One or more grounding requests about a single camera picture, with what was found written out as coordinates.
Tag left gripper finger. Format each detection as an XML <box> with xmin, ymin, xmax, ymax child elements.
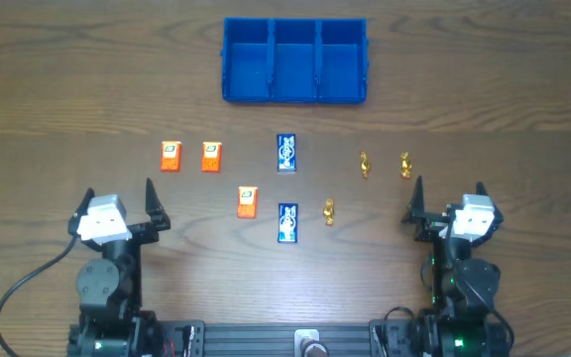
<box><xmin>145</xmin><ymin>177</ymin><xmax>171</xmax><ymax>232</ymax></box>
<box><xmin>67</xmin><ymin>187</ymin><xmax>96</xmax><ymax>236</ymax></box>

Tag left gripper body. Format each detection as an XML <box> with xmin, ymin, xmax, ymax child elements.
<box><xmin>125</xmin><ymin>221</ymin><xmax>161</xmax><ymax>244</ymax></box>

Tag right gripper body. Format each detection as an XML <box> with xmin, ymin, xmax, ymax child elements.
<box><xmin>410</xmin><ymin>210</ymin><xmax>453</xmax><ymax>244</ymax></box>

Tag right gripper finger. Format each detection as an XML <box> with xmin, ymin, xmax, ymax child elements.
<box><xmin>401</xmin><ymin>175</ymin><xmax>426</xmax><ymax>225</ymax></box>
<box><xmin>475</xmin><ymin>180</ymin><xmax>505</xmax><ymax>230</ymax></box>

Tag orange candy box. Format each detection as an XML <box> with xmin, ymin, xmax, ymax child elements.
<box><xmin>236</xmin><ymin>185</ymin><xmax>260</xmax><ymax>220</ymax></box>
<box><xmin>160</xmin><ymin>140</ymin><xmax>183</xmax><ymax>174</ymax></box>
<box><xmin>200</xmin><ymin>141</ymin><xmax>223</xmax><ymax>174</ymax></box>

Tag blue candy pack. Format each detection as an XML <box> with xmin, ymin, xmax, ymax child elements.
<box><xmin>277</xmin><ymin>201</ymin><xmax>299</xmax><ymax>245</ymax></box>
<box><xmin>276</xmin><ymin>133</ymin><xmax>297</xmax><ymax>174</ymax></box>

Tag blue tray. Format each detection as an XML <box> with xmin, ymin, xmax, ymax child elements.
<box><xmin>220</xmin><ymin>17</ymin><xmax>369</xmax><ymax>105</ymax></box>

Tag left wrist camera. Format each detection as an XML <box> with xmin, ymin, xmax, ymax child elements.
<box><xmin>75</xmin><ymin>193</ymin><xmax>134</xmax><ymax>246</ymax></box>

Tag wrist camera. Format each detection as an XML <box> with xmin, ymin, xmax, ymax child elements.
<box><xmin>445</xmin><ymin>193</ymin><xmax>497</xmax><ymax>243</ymax></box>
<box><xmin>75</xmin><ymin>193</ymin><xmax>134</xmax><ymax>246</ymax></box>

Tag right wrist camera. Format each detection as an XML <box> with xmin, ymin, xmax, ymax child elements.
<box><xmin>445</xmin><ymin>193</ymin><xmax>497</xmax><ymax>243</ymax></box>

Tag mounting rail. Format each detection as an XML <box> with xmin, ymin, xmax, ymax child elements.
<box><xmin>159</xmin><ymin>305</ymin><xmax>418</xmax><ymax>357</ymax></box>

